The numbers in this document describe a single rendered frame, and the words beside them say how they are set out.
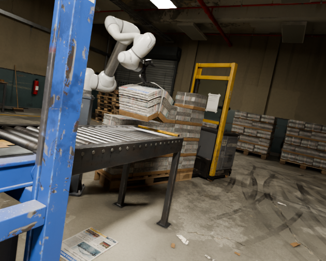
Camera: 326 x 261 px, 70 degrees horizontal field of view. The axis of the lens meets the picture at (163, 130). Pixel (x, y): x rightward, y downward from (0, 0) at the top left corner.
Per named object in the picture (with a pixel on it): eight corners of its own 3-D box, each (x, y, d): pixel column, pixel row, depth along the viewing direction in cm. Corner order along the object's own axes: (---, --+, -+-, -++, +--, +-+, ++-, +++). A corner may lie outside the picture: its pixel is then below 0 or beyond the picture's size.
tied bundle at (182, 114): (156, 119, 335) (159, 103, 332) (170, 120, 356) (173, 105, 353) (175, 124, 308) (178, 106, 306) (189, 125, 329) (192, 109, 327)
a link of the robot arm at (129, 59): (132, 74, 170) (145, 61, 166) (119, 67, 156) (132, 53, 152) (126, 63, 174) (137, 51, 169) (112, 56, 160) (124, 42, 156)
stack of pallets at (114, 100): (113, 119, 1038) (117, 90, 1024) (130, 124, 1001) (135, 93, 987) (92, 119, 917) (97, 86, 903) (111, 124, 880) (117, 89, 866)
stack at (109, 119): (92, 179, 284) (103, 112, 275) (161, 172, 365) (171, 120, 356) (108, 191, 257) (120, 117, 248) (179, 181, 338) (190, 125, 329)
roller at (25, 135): (7, 134, 122) (8, 125, 121) (68, 157, 100) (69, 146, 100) (-3, 134, 118) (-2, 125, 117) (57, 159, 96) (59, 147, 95)
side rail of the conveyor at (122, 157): (176, 149, 205) (178, 136, 203) (181, 151, 202) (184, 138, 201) (25, 180, 87) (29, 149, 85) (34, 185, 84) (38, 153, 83)
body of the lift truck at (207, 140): (182, 167, 423) (190, 124, 415) (200, 165, 461) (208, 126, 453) (213, 180, 374) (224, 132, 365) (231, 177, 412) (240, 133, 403)
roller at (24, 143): (-6, 134, 116) (-5, 125, 116) (54, 159, 95) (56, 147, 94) (-18, 135, 112) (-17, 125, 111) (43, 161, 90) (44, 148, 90)
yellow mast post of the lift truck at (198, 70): (177, 162, 414) (195, 62, 395) (180, 161, 420) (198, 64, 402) (180, 163, 408) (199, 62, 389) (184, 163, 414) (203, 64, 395)
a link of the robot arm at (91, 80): (73, 87, 233) (76, 66, 231) (91, 91, 244) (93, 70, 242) (77, 88, 220) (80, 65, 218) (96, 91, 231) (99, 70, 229)
